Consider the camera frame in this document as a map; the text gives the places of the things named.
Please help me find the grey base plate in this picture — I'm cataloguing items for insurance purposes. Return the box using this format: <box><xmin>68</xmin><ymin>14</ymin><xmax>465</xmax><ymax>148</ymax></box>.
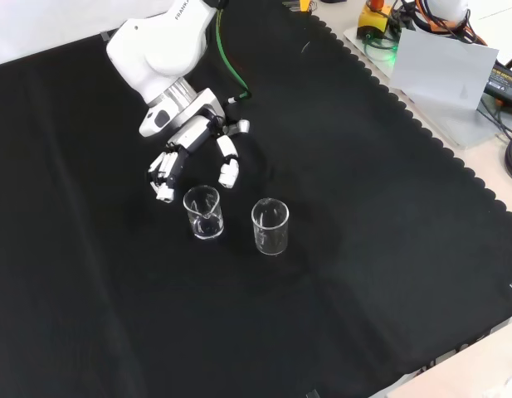
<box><xmin>342</xmin><ymin>18</ymin><xmax>512</xmax><ymax>148</ymax></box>

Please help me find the pale white board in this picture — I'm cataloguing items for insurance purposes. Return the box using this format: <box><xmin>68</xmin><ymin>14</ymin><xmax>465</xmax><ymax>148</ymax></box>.
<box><xmin>388</xmin><ymin>27</ymin><xmax>500</xmax><ymax>112</ymax></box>

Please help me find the black cloth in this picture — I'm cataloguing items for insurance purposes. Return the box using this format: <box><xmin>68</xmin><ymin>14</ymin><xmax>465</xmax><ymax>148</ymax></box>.
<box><xmin>0</xmin><ymin>0</ymin><xmax>512</xmax><ymax>398</ymax></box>

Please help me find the clear glass beaker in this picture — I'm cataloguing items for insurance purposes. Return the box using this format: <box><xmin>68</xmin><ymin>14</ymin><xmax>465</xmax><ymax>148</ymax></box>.
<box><xmin>251</xmin><ymin>197</ymin><xmax>290</xmax><ymax>256</ymax></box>
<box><xmin>182</xmin><ymin>185</ymin><xmax>226</xmax><ymax>241</ymax></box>

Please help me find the yellow stop button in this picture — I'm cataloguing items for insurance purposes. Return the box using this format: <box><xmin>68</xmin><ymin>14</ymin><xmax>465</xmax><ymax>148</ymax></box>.
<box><xmin>358</xmin><ymin>0</ymin><xmax>393</xmax><ymax>41</ymax></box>

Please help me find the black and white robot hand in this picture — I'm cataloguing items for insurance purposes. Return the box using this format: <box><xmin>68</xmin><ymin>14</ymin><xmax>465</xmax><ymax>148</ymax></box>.
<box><xmin>146</xmin><ymin>115</ymin><xmax>251</xmax><ymax>203</ymax></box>

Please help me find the white wrist camera shell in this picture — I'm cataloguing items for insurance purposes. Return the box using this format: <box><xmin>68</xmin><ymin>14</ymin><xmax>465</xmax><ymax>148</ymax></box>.
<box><xmin>139</xmin><ymin>104</ymin><xmax>174</xmax><ymax>138</ymax></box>

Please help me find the black power adapter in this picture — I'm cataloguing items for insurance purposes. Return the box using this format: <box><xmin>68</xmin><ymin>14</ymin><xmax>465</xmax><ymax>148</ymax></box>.
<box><xmin>483</xmin><ymin>60</ymin><xmax>512</xmax><ymax>107</ymax></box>

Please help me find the green cable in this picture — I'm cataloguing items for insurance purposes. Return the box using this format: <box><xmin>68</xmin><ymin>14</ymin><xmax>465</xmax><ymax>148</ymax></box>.
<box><xmin>213</xmin><ymin>7</ymin><xmax>252</xmax><ymax>104</ymax></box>
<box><xmin>362</xmin><ymin>35</ymin><xmax>400</xmax><ymax>64</ymax></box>

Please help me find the orange cable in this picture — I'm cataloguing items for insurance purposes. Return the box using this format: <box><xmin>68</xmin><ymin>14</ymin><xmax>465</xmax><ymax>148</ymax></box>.
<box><xmin>408</xmin><ymin>0</ymin><xmax>487</xmax><ymax>46</ymax></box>

